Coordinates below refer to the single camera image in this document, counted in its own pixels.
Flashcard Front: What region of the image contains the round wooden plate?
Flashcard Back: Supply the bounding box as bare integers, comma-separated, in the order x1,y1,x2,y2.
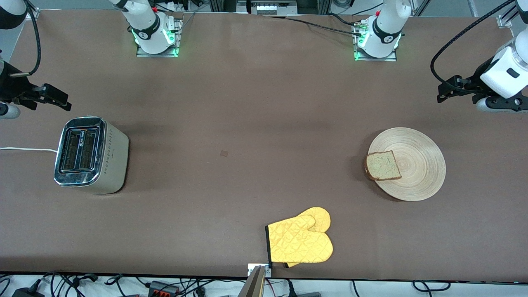
367,127,446,202

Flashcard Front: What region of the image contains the slice of brown bread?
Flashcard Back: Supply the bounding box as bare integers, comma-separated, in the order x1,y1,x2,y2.
365,151,402,181

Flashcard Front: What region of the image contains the silver two-slot toaster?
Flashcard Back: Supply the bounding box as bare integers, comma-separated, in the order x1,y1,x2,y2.
54,116,129,195

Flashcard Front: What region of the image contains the yellow quilted oven mitt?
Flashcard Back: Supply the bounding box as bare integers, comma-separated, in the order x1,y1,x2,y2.
285,207,332,269
265,215,334,264

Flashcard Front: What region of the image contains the grey control box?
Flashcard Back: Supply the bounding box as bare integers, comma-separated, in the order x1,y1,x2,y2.
237,0,298,16

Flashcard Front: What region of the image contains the black red power strip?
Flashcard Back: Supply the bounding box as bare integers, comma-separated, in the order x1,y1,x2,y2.
148,280,181,297

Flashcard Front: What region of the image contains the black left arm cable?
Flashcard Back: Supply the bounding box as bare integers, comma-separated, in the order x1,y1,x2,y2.
430,0,517,86

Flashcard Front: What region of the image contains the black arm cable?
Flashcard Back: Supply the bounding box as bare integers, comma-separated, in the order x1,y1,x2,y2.
430,0,517,86
24,0,42,77

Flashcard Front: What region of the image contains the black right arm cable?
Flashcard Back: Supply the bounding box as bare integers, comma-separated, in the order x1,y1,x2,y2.
24,0,42,77

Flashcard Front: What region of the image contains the white toaster power cord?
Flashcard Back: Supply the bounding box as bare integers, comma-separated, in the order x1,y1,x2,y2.
0,146,59,154

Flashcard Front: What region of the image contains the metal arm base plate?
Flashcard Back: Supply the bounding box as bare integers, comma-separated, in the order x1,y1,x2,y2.
136,19,182,58
354,25,398,62

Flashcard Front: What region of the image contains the thick black table cable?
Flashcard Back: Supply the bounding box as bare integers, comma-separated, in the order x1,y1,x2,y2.
328,13,360,27

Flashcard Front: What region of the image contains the thin black table cable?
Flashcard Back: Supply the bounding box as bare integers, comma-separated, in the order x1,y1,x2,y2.
264,16,363,36

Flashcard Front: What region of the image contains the black looped floor cable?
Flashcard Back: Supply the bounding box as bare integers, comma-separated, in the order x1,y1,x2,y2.
412,280,451,293

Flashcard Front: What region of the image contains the aluminium camera mount post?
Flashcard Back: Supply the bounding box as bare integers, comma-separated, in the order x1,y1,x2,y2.
237,263,273,297

